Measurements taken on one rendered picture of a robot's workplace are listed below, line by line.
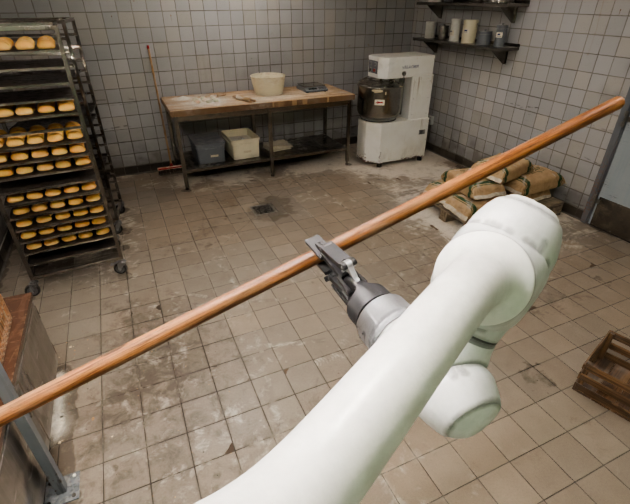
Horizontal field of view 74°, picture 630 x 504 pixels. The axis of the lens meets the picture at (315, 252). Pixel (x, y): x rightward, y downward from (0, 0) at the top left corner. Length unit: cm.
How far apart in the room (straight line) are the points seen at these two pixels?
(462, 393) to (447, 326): 18
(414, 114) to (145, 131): 338
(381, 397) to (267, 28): 568
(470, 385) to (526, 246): 16
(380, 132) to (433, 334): 524
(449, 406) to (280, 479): 29
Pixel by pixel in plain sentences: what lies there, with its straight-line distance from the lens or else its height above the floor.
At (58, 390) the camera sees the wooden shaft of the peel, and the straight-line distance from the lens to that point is 83.
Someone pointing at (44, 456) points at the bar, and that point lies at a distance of 226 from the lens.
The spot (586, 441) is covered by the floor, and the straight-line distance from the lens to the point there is 271.
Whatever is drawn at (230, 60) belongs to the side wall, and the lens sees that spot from 576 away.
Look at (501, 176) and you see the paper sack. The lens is 423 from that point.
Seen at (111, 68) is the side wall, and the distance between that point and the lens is 560.
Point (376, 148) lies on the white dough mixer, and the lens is 560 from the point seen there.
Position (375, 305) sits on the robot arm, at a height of 155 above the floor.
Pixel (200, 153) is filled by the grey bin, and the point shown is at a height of 37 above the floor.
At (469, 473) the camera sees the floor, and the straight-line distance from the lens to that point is 236.
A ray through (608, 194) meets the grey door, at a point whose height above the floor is 35.
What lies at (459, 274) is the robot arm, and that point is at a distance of 39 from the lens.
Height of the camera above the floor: 193
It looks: 31 degrees down
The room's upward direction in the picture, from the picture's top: straight up
